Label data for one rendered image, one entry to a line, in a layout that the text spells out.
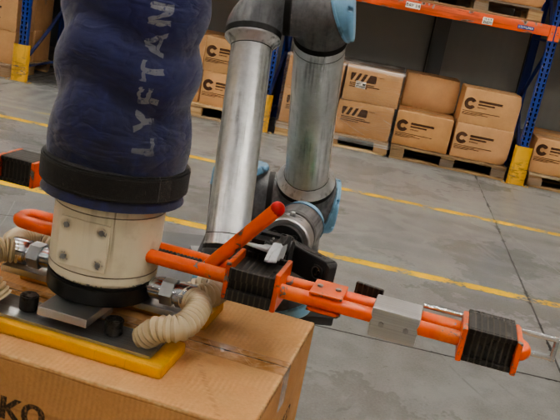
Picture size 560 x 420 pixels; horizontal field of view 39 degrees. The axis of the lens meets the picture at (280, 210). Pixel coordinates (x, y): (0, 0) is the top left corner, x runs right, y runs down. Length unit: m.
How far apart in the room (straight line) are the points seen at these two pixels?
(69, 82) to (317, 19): 0.63
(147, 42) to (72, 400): 0.50
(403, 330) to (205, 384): 0.29
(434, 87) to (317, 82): 7.12
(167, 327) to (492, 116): 7.43
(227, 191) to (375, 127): 6.85
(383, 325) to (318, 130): 0.77
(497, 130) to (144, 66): 7.47
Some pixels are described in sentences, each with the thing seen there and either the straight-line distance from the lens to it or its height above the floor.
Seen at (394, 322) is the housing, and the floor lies 1.07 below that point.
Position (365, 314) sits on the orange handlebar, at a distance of 1.16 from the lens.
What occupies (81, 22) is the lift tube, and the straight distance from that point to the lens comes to 1.14.
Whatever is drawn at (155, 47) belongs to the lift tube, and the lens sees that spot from 1.12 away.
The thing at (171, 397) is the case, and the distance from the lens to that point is 1.12.
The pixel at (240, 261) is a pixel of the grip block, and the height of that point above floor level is 1.09.
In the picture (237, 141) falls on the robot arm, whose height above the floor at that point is 1.20.
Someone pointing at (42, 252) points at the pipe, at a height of 1.03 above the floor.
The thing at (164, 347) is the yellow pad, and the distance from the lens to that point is 1.20.
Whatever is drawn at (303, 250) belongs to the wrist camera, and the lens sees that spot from 1.32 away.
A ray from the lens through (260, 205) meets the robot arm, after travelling 2.04.
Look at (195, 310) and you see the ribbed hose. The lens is 1.17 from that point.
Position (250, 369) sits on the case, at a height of 0.94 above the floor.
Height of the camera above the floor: 1.50
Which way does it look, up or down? 16 degrees down
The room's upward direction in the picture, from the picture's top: 11 degrees clockwise
